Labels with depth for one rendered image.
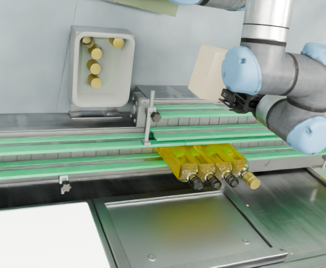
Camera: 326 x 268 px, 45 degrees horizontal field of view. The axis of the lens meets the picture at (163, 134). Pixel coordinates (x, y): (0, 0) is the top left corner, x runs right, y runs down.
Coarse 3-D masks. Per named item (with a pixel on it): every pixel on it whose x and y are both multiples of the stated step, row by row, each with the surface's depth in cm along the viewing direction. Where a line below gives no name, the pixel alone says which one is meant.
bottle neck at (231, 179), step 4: (224, 172) 117; (228, 172) 116; (224, 176) 116; (228, 176) 115; (232, 176) 114; (228, 180) 114; (232, 180) 113; (236, 180) 113; (228, 184) 115; (232, 184) 115; (236, 184) 114
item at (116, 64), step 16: (96, 32) 110; (80, 48) 117; (112, 48) 121; (128, 48) 117; (80, 64) 120; (112, 64) 123; (128, 64) 118; (80, 80) 122; (112, 80) 126; (128, 80) 120; (80, 96) 122; (96, 96) 124; (112, 96) 126; (128, 96) 123
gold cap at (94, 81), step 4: (88, 76) 122; (92, 76) 120; (96, 76) 120; (88, 80) 122; (92, 80) 119; (96, 80) 119; (100, 80) 120; (92, 84) 119; (96, 84) 120; (100, 84) 120
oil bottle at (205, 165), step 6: (186, 150) 123; (192, 150) 123; (198, 150) 123; (192, 156) 119; (198, 156) 120; (204, 156) 120; (198, 162) 116; (204, 162) 117; (210, 162) 118; (204, 168) 115; (210, 168) 115; (198, 174) 116; (204, 174) 115; (204, 180) 116
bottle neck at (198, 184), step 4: (192, 172) 112; (188, 176) 112; (192, 176) 111; (196, 176) 111; (188, 180) 112; (192, 180) 110; (196, 180) 109; (200, 180) 109; (192, 184) 110; (196, 184) 108; (200, 184) 110; (196, 188) 109; (200, 188) 110
